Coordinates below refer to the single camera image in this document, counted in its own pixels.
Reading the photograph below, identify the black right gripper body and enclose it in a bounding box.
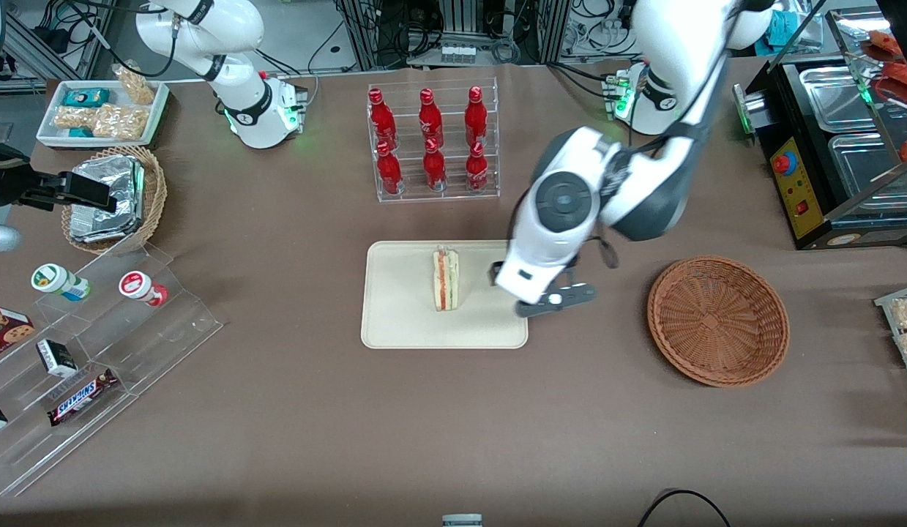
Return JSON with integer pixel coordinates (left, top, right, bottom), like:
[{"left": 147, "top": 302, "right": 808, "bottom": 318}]
[{"left": 0, "top": 138, "right": 64, "bottom": 212}]

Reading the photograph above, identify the triangular layered sandwich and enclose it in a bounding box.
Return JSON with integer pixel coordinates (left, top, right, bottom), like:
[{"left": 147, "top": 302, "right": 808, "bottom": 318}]
[{"left": 432, "top": 247, "right": 460, "bottom": 313}]

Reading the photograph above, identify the white rectangular snack tray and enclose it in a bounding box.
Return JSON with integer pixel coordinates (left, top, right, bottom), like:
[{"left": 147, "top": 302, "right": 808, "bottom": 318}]
[{"left": 36, "top": 79, "right": 170, "bottom": 149}]

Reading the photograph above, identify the small tan wicker basket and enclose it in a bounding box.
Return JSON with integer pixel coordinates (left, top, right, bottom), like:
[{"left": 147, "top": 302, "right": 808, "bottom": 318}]
[{"left": 61, "top": 145, "right": 168, "bottom": 255}]

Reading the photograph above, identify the cream plastic tray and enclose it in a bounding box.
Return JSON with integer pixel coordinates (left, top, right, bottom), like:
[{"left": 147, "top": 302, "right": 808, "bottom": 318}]
[{"left": 360, "top": 240, "right": 529, "bottom": 350}]

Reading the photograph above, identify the round brown wicker basket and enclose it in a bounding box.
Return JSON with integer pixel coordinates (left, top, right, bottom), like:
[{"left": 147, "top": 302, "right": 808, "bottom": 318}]
[{"left": 647, "top": 255, "right": 791, "bottom": 387}]

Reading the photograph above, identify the silver foil packet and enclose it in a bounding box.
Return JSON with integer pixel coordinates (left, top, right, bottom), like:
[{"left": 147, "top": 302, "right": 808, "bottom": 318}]
[{"left": 70, "top": 155, "right": 145, "bottom": 244}]

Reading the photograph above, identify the clear acrylic bottle rack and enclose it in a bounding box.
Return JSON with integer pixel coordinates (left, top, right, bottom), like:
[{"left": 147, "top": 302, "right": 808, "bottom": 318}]
[{"left": 367, "top": 77, "right": 501, "bottom": 203}]

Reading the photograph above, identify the green lid yogurt cup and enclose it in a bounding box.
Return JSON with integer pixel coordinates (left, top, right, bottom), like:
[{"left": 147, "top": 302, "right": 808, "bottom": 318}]
[{"left": 31, "top": 263, "right": 92, "bottom": 302}]

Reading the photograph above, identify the teal snack box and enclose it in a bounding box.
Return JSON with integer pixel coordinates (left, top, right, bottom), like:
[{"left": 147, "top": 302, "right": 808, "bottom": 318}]
[{"left": 63, "top": 88, "right": 111, "bottom": 108}]

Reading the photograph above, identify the red lid yogurt cup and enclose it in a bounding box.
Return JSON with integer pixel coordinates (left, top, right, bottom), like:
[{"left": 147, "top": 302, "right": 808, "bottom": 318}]
[{"left": 119, "top": 271, "right": 169, "bottom": 307}]

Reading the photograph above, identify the red cola bottle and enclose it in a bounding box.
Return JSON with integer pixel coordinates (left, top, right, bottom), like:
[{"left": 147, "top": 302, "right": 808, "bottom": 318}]
[
  {"left": 368, "top": 88, "right": 397, "bottom": 151},
  {"left": 466, "top": 141, "right": 490, "bottom": 193},
  {"left": 422, "top": 138, "right": 448, "bottom": 193},
  {"left": 464, "top": 86, "right": 489, "bottom": 147},
  {"left": 376, "top": 141, "right": 404, "bottom": 195},
  {"left": 418, "top": 88, "right": 444, "bottom": 147}
]

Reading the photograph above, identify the red cookie box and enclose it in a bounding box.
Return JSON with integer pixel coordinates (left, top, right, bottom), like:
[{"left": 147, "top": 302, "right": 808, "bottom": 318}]
[{"left": 0, "top": 304, "right": 37, "bottom": 364}]

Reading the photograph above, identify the clear acrylic stepped stand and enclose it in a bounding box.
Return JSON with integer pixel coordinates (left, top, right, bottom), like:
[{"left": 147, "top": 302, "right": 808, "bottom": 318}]
[{"left": 0, "top": 242, "right": 224, "bottom": 498}]

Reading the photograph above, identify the small black white box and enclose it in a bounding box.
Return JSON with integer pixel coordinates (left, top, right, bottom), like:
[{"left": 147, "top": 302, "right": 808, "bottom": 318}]
[{"left": 36, "top": 339, "right": 78, "bottom": 378}]

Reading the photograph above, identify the snickers chocolate bar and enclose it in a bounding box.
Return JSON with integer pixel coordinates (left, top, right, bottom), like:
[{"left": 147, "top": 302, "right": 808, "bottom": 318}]
[{"left": 47, "top": 368, "right": 119, "bottom": 427}]

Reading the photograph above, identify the black food warmer appliance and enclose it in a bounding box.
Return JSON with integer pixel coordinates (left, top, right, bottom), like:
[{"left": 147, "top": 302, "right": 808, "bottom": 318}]
[{"left": 746, "top": 7, "right": 907, "bottom": 251}]

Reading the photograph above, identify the steel food pan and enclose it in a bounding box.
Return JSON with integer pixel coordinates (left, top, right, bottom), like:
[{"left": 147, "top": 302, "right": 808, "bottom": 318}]
[
  {"left": 799, "top": 66, "right": 875, "bottom": 134},
  {"left": 828, "top": 133, "right": 907, "bottom": 213}
]

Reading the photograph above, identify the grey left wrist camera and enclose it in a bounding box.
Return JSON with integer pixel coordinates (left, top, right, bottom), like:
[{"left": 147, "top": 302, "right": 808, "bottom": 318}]
[{"left": 515, "top": 283, "right": 597, "bottom": 318}]

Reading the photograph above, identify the black looped cable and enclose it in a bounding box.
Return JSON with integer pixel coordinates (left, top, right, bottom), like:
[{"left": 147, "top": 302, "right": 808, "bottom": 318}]
[{"left": 636, "top": 489, "right": 732, "bottom": 527}]

